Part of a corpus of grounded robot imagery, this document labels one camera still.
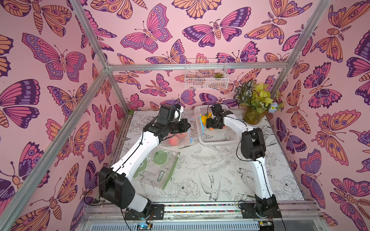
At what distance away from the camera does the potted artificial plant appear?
940 millimetres

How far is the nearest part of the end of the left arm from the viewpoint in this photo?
1.84 ft

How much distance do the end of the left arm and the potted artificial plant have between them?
51 centimetres
